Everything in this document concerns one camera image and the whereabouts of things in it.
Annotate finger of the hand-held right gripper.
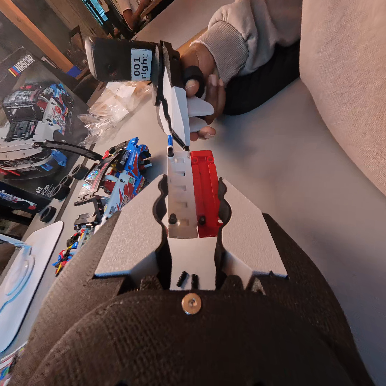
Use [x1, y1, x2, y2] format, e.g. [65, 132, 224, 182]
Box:
[155, 75, 185, 150]
[167, 86, 191, 148]

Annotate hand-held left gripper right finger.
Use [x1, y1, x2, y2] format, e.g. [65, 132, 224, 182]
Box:
[215, 178, 288, 291]

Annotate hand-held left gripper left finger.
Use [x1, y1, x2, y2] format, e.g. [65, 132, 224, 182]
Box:
[93, 174, 171, 285]

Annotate red and white lego panel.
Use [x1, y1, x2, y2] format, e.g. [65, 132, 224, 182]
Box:
[166, 147, 223, 239]

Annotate lego race car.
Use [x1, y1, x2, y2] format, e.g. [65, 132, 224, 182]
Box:
[53, 137, 152, 276]

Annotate lego set box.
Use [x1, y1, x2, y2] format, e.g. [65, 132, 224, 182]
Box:
[0, 47, 91, 216]

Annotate person's right hand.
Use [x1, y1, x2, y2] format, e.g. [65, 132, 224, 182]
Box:
[179, 42, 227, 142]

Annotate crumpled clear plastic bags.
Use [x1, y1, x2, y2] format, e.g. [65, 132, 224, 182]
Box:
[79, 81, 153, 147]

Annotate black curved strip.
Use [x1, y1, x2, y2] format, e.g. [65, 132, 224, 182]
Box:
[33, 140, 104, 161]

